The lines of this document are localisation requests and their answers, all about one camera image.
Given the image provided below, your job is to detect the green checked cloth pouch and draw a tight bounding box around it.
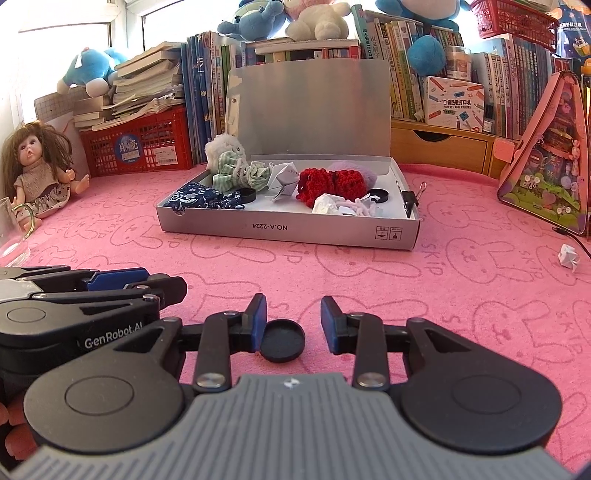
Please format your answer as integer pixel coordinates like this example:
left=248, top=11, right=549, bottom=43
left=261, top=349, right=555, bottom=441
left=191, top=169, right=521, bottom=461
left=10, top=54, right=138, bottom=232
left=212, top=150, right=271, bottom=193

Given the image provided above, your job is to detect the row of blue books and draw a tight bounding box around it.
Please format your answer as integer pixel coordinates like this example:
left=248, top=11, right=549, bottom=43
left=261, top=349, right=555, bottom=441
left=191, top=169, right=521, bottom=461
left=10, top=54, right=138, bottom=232
left=181, top=31, right=232, bottom=165

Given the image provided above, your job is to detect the navy floral cloth pouch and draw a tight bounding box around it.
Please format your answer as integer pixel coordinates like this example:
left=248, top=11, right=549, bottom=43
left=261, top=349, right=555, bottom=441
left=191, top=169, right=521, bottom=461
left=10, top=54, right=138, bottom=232
left=167, top=181, right=246, bottom=213

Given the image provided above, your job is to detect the small white paper origami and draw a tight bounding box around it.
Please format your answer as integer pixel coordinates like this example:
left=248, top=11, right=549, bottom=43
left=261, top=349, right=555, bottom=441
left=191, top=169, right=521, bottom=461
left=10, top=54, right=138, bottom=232
left=557, top=244, right=581, bottom=273

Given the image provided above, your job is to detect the small red basket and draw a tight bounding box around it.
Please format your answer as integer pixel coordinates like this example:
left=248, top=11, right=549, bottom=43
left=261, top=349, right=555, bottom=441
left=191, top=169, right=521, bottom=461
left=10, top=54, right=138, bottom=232
left=470, top=0, right=560, bottom=49

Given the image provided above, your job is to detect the row of upright shelf books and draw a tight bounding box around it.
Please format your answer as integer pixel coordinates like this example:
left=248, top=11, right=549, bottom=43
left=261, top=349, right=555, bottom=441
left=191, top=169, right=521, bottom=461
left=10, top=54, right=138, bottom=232
left=358, top=4, right=560, bottom=140

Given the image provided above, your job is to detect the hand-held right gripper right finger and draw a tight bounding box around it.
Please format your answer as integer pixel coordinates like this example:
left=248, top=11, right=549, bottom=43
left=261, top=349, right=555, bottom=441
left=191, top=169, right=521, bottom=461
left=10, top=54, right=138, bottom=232
left=321, top=295, right=467, bottom=393

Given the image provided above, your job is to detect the white grid board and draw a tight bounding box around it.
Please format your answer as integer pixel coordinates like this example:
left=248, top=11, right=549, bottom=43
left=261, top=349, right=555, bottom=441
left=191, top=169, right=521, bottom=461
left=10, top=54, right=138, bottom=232
left=34, top=87, right=82, bottom=128

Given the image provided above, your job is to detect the black binder clip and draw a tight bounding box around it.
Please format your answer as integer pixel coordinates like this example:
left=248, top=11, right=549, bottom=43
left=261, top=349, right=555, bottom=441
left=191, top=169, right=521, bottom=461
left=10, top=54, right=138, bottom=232
left=401, top=182, right=428, bottom=218

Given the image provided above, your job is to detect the purple fluffy ball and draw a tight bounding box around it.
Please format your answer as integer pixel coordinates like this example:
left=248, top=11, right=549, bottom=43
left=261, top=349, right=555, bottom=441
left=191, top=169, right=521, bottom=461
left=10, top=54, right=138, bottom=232
left=328, top=161, right=379, bottom=179

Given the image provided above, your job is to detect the red plastic basket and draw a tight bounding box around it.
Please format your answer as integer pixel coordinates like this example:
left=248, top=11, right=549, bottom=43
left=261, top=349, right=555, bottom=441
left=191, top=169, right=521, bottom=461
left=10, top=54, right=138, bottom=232
left=79, top=105, right=195, bottom=179

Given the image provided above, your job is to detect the silver cardboard box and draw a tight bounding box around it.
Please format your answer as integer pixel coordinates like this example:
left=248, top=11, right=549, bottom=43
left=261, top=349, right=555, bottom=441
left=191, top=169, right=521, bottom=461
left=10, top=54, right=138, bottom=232
left=156, top=58, right=421, bottom=252

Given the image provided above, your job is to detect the wooden drawer organizer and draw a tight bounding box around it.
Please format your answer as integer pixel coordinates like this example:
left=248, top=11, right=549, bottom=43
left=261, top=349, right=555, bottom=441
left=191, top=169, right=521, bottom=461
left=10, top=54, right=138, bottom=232
left=390, top=119, right=502, bottom=179

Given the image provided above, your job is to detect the stack of worn books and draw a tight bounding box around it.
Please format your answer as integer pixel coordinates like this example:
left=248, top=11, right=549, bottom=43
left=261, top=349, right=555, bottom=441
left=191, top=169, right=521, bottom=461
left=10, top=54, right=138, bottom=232
left=73, top=41, right=186, bottom=133

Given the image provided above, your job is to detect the pink house-shaped case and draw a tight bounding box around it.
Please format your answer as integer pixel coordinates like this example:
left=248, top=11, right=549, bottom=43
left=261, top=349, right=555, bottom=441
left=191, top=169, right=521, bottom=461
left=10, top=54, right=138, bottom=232
left=493, top=70, right=591, bottom=239

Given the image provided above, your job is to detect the blue toy box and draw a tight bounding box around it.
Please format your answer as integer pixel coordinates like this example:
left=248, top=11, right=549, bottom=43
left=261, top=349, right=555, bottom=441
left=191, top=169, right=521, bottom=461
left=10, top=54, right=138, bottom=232
left=554, top=0, right=591, bottom=59

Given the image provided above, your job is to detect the blue plush animal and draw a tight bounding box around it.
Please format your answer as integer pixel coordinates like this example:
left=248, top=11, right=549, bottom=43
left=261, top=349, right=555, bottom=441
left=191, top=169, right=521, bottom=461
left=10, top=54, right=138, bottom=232
left=217, top=0, right=287, bottom=42

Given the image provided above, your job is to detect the row of small boxed books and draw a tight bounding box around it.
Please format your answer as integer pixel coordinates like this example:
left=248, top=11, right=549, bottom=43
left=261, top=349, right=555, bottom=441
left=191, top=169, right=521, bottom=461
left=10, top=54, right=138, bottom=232
left=254, top=39, right=361, bottom=64

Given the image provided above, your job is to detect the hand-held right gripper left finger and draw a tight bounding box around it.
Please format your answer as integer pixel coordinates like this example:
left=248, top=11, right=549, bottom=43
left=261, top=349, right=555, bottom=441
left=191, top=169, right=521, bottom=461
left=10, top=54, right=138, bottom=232
left=139, top=293, right=269, bottom=393

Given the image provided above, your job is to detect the red crochet piece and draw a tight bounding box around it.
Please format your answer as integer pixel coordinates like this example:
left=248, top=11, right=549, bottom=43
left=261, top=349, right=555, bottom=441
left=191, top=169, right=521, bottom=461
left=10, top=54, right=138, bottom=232
left=296, top=168, right=369, bottom=204

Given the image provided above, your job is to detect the brown-haired doll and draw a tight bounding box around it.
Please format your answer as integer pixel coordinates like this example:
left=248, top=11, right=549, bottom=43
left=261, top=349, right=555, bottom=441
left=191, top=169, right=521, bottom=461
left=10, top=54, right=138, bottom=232
left=2, top=121, right=91, bottom=220

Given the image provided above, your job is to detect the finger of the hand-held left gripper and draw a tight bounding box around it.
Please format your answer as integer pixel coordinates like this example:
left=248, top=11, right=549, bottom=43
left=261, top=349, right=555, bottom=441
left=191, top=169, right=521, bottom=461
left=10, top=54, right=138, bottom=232
left=32, top=274, right=188, bottom=320
left=0, top=265, right=150, bottom=295

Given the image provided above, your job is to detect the blue and white plush toy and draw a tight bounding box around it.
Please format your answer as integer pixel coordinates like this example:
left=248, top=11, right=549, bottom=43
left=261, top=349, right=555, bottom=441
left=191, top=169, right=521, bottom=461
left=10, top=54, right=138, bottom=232
left=56, top=47, right=130, bottom=98

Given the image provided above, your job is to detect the pink rabbit print mat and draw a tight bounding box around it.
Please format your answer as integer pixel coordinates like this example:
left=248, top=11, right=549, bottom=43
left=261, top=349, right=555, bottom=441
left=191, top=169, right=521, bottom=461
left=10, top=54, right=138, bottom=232
left=0, top=161, right=591, bottom=476

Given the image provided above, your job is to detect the large blue plush toy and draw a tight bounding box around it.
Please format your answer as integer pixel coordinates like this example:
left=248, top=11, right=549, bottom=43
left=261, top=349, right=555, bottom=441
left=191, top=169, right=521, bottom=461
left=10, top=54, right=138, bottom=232
left=376, top=0, right=470, bottom=33

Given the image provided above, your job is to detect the white label printer box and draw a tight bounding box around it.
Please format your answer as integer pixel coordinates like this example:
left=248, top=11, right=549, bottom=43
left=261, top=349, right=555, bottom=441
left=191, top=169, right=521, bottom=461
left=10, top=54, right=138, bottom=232
left=423, top=76, right=486, bottom=133

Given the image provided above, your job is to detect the white fluffy pom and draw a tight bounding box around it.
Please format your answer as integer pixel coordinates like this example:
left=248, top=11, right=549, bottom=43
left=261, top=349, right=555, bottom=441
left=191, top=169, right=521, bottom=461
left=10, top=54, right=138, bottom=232
left=204, top=133, right=247, bottom=174

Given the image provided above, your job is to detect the cream plush toy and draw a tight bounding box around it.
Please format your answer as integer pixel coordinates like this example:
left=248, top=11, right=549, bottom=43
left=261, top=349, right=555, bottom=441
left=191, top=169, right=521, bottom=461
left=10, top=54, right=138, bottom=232
left=284, top=0, right=352, bottom=42

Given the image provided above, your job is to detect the person's left hand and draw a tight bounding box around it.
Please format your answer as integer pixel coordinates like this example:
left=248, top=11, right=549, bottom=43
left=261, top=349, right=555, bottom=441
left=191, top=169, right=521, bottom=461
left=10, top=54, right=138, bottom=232
left=0, top=405, right=38, bottom=463

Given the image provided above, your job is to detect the clear glass mug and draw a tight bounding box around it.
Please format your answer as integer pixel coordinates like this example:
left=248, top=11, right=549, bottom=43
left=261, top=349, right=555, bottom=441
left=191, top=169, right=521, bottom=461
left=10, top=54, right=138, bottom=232
left=0, top=198, right=37, bottom=267

